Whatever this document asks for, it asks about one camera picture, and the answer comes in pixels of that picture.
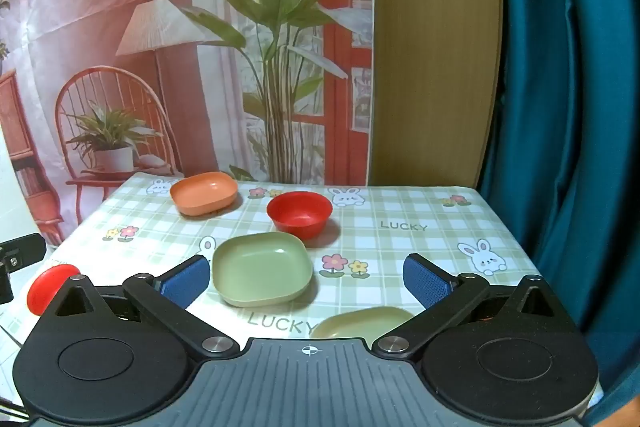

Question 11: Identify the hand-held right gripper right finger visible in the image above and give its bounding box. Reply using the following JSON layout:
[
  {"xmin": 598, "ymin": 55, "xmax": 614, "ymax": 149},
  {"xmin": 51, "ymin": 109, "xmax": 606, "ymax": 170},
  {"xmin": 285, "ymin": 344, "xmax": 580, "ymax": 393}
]
[{"xmin": 372, "ymin": 253, "xmax": 566, "ymax": 360}]

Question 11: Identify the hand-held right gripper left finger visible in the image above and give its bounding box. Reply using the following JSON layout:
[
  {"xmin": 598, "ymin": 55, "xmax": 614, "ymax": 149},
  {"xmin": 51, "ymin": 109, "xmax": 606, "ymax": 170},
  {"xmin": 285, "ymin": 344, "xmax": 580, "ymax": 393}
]
[{"xmin": 50, "ymin": 255, "xmax": 241, "ymax": 362}]

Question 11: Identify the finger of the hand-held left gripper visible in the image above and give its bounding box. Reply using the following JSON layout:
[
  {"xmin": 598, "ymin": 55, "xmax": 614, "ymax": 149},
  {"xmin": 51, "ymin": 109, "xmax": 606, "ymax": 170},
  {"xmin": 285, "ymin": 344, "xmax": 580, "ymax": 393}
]
[{"xmin": 0, "ymin": 233, "xmax": 47, "ymax": 269}]

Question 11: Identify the red bowl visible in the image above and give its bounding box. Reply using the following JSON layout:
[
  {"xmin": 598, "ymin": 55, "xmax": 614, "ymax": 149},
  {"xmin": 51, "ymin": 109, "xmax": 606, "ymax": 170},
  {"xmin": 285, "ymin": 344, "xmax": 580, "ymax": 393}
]
[
  {"xmin": 266, "ymin": 191, "xmax": 333, "ymax": 240},
  {"xmin": 27, "ymin": 264, "xmax": 81, "ymax": 315}
]

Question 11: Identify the green plate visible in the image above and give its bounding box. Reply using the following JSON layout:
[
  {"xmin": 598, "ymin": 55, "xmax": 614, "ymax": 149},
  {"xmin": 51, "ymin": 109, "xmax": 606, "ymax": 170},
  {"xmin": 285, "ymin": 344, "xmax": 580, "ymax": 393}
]
[{"xmin": 212, "ymin": 232, "xmax": 313, "ymax": 308}]

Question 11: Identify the yellow plate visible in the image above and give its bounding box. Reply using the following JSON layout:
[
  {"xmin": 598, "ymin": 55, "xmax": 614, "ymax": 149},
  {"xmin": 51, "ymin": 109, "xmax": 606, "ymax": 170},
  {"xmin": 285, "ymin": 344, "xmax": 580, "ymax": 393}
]
[{"xmin": 310, "ymin": 306, "xmax": 416, "ymax": 340}]

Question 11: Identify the orange bowl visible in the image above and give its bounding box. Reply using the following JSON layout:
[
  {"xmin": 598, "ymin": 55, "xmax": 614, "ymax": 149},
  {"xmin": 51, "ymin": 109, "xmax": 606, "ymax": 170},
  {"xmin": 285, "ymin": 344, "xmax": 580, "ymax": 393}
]
[{"xmin": 170, "ymin": 172, "xmax": 239, "ymax": 217}]

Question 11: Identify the checked printed tablecloth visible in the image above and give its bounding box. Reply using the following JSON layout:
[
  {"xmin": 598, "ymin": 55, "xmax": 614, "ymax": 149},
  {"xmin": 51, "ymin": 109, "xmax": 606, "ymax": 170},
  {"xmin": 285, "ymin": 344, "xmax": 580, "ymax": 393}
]
[{"xmin": 0, "ymin": 172, "xmax": 551, "ymax": 403}]

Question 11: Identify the wooden panel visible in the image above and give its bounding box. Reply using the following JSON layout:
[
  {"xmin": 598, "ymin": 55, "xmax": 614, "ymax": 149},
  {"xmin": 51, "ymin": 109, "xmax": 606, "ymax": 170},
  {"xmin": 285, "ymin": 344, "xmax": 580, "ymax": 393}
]
[{"xmin": 367, "ymin": 0, "xmax": 503, "ymax": 188}]

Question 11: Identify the printed backdrop cloth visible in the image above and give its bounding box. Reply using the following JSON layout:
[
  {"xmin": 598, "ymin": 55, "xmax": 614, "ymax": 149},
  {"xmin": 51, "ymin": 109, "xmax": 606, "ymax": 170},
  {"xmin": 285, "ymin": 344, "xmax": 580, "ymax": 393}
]
[{"xmin": 0, "ymin": 0, "xmax": 373, "ymax": 253}]

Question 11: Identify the teal curtain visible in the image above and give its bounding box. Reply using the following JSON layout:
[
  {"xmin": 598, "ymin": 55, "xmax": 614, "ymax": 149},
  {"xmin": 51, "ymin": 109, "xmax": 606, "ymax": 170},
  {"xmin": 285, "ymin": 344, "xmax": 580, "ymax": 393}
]
[{"xmin": 477, "ymin": 0, "xmax": 640, "ymax": 427}]

